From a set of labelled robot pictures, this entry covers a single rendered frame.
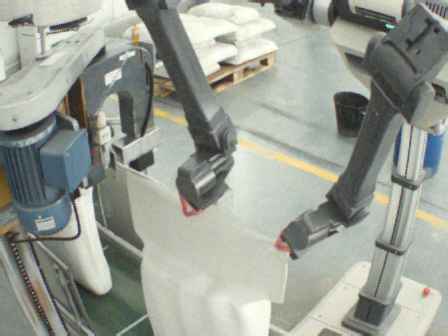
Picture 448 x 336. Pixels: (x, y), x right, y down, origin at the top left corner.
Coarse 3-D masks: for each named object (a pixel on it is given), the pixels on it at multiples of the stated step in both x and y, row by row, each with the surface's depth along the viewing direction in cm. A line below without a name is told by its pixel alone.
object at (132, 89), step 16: (112, 48) 130; (128, 48) 129; (96, 64) 121; (112, 64) 125; (128, 64) 130; (144, 64) 134; (96, 80) 123; (128, 80) 132; (144, 80) 137; (96, 96) 125; (128, 96) 136; (144, 96) 139; (96, 112) 127; (128, 112) 140; (144, 112) 141; (128, 128) 143; (96, 160) 132
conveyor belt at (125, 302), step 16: (112, 256) 204; (112, 272) 195; (128, 272) 196; (80, 288) 186; (112, 288) 187; (128, 288) 188; (96, 304) 178; (112, 304) 179; (128, 304) 180; (144, 304) 180; (96, 320) 171; (112, 320) 171; (128, 320) 172; (144, 320) 172
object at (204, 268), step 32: (128, 192) 139; (160, 192) 128; (160, 224) 135; (192, 224) 124; (224, 224) 117; (160, 256) 138; (192, 256) 130; (224, 256) 122; (256, 256) 117; (160, 288) 137; (192, 288) 129; (224, 288) 126; (256, 288) 123; (160, 320) 146; (192, 320) 133; (224, 320) 125; (256, 320) 127
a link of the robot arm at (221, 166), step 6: (228, 156) 111; (216, 162) 108; (222, 162) 109; (228, 162) 110; (234, 162) 111; (216, 168) 108; (222, 168) 108; (228, 168) 109; (216, 174) 108; (222, 174) 110; (216, 180) 111; (222, 180) 112
